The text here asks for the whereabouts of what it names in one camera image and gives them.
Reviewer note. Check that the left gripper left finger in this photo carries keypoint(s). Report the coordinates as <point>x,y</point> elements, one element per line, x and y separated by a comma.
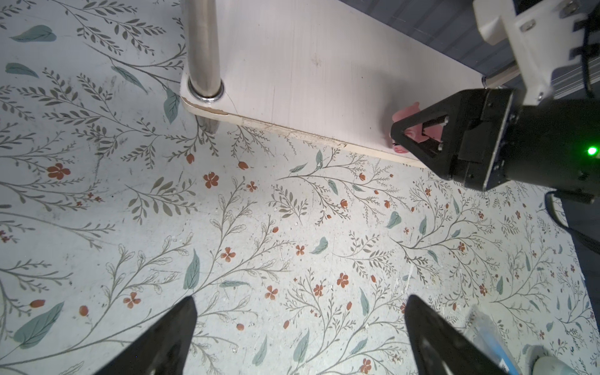
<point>163,348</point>

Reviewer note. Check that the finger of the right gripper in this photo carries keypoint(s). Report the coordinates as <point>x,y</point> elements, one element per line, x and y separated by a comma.
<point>437,156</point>

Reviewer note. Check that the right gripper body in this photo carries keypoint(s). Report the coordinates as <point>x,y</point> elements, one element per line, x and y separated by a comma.
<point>483,124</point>

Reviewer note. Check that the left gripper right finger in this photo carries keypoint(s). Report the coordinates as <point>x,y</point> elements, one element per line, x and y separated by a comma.
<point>438,348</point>

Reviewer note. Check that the pink pig toy bottom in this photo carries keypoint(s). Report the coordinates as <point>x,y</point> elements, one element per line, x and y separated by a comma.
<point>417,133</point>

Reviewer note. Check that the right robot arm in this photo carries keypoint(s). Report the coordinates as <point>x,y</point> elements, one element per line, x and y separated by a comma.
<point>549,146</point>

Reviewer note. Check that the white two-tier shelf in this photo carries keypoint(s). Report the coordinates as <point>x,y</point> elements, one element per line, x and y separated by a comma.
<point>322,72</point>

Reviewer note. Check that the pack of coloured markers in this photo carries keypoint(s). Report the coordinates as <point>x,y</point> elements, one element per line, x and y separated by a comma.
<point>484,334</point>

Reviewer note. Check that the light blue alarm clock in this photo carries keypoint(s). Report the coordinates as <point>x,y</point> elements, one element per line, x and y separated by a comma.
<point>547,365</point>

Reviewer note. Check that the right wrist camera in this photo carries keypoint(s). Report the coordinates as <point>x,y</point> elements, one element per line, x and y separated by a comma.
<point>543,36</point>

